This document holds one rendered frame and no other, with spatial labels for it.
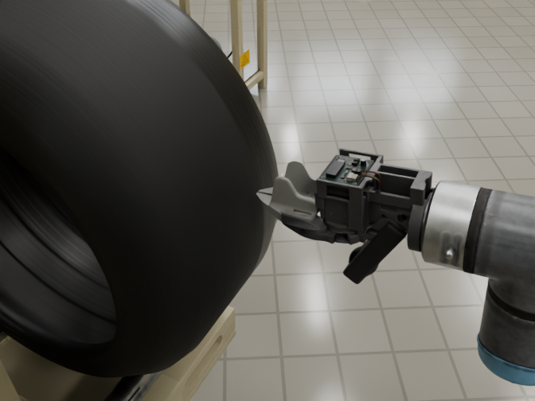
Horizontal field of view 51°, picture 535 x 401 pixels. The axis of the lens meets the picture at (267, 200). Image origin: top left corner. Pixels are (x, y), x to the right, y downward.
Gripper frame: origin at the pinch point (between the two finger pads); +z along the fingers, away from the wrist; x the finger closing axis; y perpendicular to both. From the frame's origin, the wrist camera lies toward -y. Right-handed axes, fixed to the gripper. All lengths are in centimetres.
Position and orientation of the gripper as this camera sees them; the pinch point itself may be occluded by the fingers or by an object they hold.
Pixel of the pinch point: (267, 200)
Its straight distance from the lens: 70.3
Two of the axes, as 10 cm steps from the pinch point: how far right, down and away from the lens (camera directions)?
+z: -8.8, -1.9, 4.4
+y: -1.1, -8.1, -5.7
